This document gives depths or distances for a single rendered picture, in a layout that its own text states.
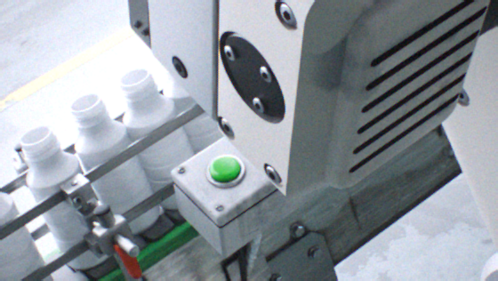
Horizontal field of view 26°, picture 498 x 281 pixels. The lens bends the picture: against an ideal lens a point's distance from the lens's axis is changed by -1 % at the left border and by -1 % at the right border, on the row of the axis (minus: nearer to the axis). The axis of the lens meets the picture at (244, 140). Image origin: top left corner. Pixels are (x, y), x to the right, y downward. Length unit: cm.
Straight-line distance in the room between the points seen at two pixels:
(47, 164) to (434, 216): 172
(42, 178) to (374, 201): 44
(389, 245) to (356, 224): 133
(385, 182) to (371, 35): 105
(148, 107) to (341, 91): 83
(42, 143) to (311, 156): 77
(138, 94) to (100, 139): 6
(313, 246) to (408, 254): 134
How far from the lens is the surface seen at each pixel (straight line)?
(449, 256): 262
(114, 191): 119
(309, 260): 133
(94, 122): 116
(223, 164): 106
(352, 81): 34
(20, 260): 116
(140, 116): 117
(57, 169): 114
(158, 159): 119
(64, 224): 117
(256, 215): 107
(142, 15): 43
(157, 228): 122
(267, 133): 38
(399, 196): 140
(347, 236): 136
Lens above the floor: 168
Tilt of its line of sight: 31 degrees down
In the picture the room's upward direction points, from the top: 20 degrees counter-clockwise
